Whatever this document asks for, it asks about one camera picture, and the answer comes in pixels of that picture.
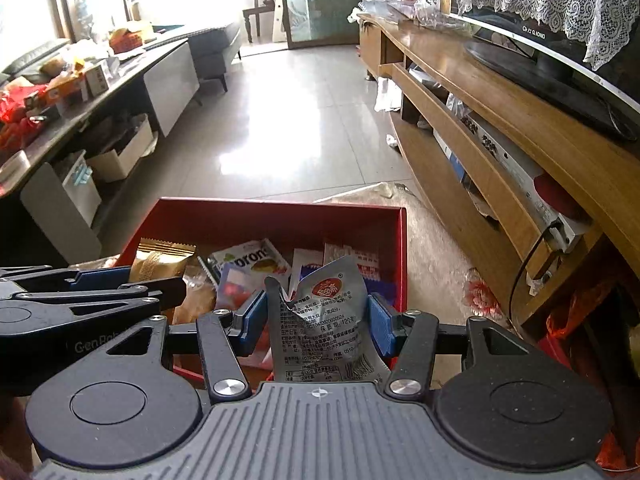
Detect gold snack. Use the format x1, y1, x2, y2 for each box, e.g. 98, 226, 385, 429
129, 238, 196, 283

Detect clear rice cake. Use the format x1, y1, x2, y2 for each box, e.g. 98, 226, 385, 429
172, 264, 217, 325

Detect silver foil snack packet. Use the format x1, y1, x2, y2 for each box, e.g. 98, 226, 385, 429
265, 257, 390, 382

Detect red white snack packet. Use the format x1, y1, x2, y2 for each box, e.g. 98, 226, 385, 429
323, 243, 381, 281

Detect green white cracker packet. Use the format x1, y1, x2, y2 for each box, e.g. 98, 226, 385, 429
206, 238, 291, 278

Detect red cardboard box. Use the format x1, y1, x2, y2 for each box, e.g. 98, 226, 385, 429
114, 196, 409, 391

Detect cardboard box under table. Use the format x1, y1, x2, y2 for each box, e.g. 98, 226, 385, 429
87, 114, 156, 183

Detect dark long side table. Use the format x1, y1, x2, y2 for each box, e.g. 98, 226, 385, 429
1, 39, 200, 266

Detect blue white box on shelf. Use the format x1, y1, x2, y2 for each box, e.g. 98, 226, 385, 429
433, 130, 466, 182

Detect red snack bags on table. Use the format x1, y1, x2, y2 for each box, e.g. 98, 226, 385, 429
1, 84, 47, 157

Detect white box on table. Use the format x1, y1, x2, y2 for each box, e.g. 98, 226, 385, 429
84, 61, 111, 98

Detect wooden tv cabinet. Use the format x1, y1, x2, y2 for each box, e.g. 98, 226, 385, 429
359, 15, 639, 330

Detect white plastic bag on floor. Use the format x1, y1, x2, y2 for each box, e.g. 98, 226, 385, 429
374, 77, 402, 112

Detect grey sofa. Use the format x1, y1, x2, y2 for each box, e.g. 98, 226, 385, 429
188, 22, 242, 92

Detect curved television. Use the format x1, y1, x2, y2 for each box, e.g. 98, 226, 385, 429
450, 0, 639, 144

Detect glass sliding door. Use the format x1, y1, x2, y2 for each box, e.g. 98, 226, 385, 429
283, 0, 360, 49

